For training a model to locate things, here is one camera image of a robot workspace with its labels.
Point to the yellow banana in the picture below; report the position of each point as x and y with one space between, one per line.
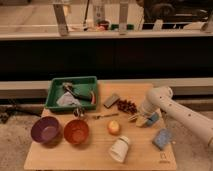
134 117

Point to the red bowl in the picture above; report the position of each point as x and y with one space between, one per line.
76 132

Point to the red grapes bunch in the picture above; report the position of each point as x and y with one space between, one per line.
127 106

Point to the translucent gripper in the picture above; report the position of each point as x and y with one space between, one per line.
142 118

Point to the dark green tool in tray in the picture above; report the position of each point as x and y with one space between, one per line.
78 92

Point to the small dark metal object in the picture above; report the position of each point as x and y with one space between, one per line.
78 112

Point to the blue sponge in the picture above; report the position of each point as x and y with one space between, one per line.
162 138

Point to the green plastic tray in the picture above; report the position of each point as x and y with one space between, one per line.
56 91

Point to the grey rectangular block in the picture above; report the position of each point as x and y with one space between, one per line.
111 100

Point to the yellow red apple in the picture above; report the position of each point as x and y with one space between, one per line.
113 127

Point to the purple bowl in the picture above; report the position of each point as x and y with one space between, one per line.
46 130

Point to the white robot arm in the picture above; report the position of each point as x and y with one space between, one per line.
161 98

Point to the grey cloth in tray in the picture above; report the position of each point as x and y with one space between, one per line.
67 99

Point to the blue cup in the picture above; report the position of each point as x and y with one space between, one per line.
152 119

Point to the metal fork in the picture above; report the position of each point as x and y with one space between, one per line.
96 117

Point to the white cup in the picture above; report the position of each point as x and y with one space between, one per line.
118 151

